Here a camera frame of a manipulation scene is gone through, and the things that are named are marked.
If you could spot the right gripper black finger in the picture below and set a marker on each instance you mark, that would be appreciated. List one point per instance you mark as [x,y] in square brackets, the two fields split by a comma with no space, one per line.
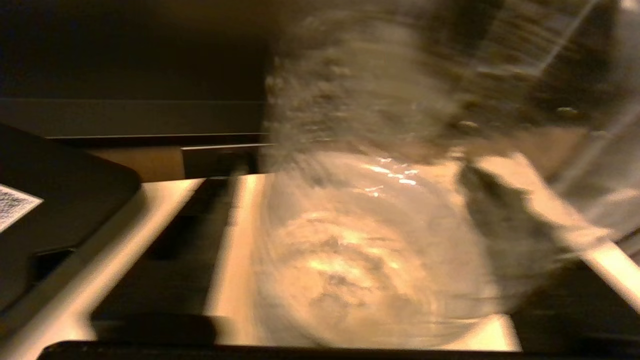
[500,220]

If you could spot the clear plastic water bottle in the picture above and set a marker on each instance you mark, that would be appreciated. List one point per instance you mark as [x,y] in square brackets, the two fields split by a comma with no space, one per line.
[375,250]

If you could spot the white low cabinet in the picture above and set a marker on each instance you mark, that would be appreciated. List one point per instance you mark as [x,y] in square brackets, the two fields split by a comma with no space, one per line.
[162,205]

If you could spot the large black television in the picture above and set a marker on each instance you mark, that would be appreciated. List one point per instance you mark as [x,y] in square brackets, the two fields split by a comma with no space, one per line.
[125,60]

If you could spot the small black labelled box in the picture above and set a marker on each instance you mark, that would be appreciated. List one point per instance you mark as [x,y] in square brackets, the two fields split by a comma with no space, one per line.
[65,210]

